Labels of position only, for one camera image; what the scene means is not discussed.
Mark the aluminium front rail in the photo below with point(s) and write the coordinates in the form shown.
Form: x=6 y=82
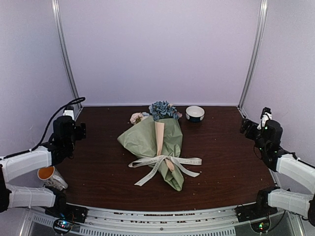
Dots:
x=116 y=220

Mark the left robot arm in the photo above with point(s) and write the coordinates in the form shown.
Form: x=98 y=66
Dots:
x=59 y=146

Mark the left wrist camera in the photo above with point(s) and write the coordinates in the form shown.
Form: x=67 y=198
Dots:
x=69 y=111

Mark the pink and green wrapping paper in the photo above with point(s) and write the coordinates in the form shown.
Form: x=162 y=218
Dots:
x=151 y=138

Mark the orange and white cup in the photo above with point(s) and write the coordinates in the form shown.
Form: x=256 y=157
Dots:
x=52 y=178

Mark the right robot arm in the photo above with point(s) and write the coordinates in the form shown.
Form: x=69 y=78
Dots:
x=267 y=137

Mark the white and dark bowl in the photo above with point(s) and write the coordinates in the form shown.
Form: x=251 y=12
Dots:
x=195 y=114

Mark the white ribbon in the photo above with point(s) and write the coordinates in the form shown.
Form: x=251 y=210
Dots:
x=170 y=161

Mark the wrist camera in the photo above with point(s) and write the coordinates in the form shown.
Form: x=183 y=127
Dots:
x=265 y=116
x=69 y=111

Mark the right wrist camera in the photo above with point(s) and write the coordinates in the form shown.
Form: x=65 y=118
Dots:
x=265 y=116

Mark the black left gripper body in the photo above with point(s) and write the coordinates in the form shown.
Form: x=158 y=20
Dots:
x=80 y=133

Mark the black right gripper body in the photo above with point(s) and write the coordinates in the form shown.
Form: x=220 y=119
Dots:
x=249 y=134

